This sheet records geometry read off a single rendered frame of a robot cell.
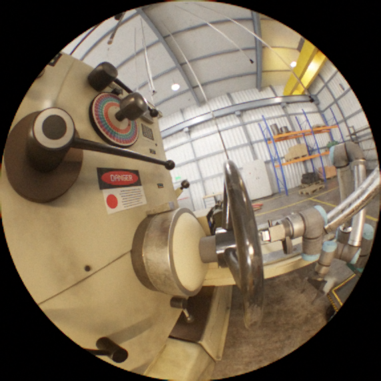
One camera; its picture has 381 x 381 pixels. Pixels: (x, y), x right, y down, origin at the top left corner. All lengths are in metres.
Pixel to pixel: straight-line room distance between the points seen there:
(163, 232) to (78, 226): 0.15
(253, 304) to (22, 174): 0.30
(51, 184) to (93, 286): 0.17
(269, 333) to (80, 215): 1.58
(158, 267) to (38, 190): 0.23
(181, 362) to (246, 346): 0.75
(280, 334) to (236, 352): 0.42
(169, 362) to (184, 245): 0.80
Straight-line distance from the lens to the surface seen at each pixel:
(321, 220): 0.54
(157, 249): 0.24
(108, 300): 0.28
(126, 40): 7.14
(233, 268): 0.19
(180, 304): 0.42
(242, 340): 1.54
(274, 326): 1.60
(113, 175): 0.29
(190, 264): 0.27
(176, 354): 0.94
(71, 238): 0.23
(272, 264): 1.16
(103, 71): 0.37
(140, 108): 0.32
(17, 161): 0.22
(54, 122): 0.19
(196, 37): 7.28
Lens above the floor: 1.44
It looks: level
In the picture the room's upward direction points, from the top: 15 degrees counter-clockwise
